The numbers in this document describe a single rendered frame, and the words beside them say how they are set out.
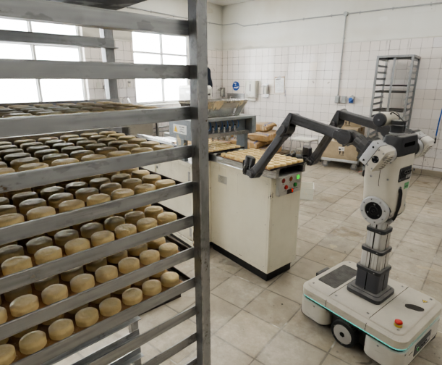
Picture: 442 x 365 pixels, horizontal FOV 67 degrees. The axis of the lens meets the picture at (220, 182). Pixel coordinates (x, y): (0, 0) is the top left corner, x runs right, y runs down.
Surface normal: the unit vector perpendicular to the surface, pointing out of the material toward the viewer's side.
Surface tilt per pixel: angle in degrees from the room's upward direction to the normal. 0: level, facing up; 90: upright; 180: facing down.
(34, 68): 90
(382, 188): 101
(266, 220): 90
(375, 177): 90
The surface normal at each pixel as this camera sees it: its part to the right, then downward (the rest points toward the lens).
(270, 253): 0.63, 0.22
